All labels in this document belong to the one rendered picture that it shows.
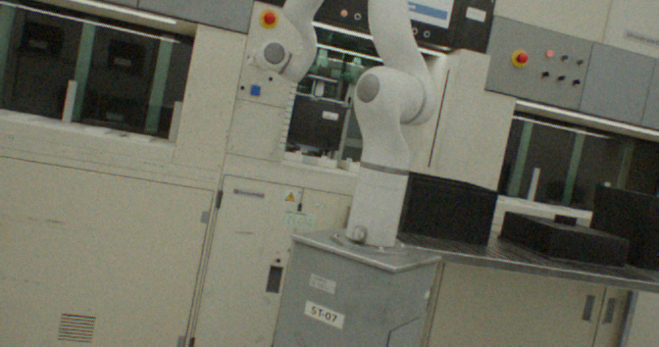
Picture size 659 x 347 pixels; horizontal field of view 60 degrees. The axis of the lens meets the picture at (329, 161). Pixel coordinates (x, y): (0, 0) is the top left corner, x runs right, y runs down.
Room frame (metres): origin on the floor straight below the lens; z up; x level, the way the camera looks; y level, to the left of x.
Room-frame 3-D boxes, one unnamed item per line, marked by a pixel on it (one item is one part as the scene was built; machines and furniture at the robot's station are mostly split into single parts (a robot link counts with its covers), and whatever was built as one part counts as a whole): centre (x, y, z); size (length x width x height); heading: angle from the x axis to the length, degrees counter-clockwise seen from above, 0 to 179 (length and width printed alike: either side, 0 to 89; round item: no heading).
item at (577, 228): (1.89, -0.81, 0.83); 0.29 x 0.29 x 0.13; 16
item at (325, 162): (2.34, 0.10, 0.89); 0.22 x 0.21 x 0.04; 14
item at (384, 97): (1.35, -0.11, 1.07); 0.19 x 0.12 x 0.24; 137
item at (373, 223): (1.37, -0.13, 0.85); 0.19 x 0.19 x 0.18
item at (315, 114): (2.34, 0.10, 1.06); 0.24 x 0.20 x 0.32; 105
